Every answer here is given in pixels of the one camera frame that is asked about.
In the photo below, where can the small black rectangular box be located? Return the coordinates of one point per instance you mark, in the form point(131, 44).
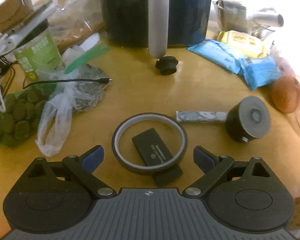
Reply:
point(151, 148)

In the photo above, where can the light blue wrapper pack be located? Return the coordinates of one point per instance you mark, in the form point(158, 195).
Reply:
point(221, 54)

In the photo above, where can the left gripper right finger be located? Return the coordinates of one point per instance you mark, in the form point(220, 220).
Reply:
point(215, 169)

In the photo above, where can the clear crumpled plastic bag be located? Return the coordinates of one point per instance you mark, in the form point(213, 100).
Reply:
point(78, 91)

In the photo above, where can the grey marbled bar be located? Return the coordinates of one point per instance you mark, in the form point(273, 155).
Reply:
point(200, 117)

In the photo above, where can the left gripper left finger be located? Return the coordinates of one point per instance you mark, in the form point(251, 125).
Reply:
point(82, 168)

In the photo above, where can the grey black filament spool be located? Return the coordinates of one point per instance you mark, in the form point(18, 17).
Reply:
point(248, 120)

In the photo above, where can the brown kapton tape roll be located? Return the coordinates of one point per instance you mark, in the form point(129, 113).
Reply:
point(148, 117)

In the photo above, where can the green labelled tub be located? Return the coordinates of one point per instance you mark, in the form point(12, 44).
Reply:
point(38, 52)

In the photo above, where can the blue wipes pack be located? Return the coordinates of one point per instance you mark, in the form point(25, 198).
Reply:
point(259, 72)

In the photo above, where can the black air fryer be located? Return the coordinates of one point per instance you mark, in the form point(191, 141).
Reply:
point(176, 23)

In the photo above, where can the small black round cap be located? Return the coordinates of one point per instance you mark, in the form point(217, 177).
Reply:
point(167, 65)

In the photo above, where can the yellow wipes pack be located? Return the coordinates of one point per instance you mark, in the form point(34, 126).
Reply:
point(249, 45)

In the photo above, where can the silver air fryer handle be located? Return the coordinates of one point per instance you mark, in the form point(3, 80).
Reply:
point(158, 17)

